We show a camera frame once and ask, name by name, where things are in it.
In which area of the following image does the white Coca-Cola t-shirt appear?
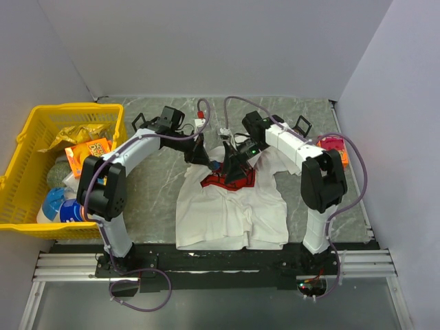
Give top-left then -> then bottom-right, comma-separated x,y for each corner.
175,147 -> 299,250

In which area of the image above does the orange Scrub Daddy box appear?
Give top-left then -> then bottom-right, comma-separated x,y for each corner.
65,137 -> 112,178

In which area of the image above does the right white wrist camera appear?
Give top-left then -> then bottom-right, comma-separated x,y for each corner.
219,128 -> 232,140

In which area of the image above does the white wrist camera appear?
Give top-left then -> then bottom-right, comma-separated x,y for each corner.
219,128 -> 232,140
194,118 -> 206,131

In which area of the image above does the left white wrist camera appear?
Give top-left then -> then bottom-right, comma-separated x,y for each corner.
194,118 -> 206,131

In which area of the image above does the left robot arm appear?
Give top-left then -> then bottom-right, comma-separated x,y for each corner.
76,106 -> 212,276

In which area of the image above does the blue white canister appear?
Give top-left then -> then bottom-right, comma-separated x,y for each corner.
59,199 -> 84,223

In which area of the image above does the yellow plastic basket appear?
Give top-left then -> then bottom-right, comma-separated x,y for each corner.
1,102 -> 127,240

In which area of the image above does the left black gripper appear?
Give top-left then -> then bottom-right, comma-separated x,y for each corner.
166,129 -> 211,166

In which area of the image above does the green scrub sponge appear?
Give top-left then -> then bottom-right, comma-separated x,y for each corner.
46,161 -> 72,189

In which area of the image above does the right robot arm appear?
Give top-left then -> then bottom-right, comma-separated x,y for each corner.
221,111 -> 347,274

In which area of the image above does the black folding mirror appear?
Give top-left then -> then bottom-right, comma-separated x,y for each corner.
131,113 -> 151,132
294,115 -> 312,138

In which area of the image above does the gold snack bag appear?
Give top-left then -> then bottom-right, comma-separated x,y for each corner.
38,124 -> 111,153

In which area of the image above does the blue lid white container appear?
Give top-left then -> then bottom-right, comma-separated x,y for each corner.
36,188 -> 66,224

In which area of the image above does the black folding mirror left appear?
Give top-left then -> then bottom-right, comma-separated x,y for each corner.
131,113 -> 151,132

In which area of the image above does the aluminium rail frame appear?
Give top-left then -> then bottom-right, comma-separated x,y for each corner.
19,250 -> 114,330

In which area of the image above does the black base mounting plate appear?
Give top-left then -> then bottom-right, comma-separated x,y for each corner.
94,239 -> 381,293

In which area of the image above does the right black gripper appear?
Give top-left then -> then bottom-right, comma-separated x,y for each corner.
221,137 -> 270,185

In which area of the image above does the black folding mirror right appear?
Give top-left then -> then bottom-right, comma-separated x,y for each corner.
294,115 -> 312,138

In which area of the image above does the pink orange sponge box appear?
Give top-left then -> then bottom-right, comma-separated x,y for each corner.
316,135 -> 349,169

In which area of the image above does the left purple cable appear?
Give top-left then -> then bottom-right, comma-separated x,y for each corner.
82,98 -> 211,313

